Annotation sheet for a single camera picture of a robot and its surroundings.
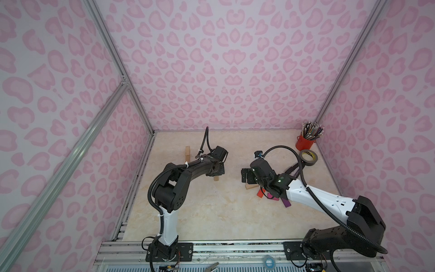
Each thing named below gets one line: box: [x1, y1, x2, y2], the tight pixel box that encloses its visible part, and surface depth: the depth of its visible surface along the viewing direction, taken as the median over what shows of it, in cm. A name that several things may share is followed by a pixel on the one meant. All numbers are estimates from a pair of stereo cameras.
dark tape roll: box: [299, 149, 319, 167], surface depth 108 cm
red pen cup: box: [295, 132, 317, 152], surface depth 109 cm
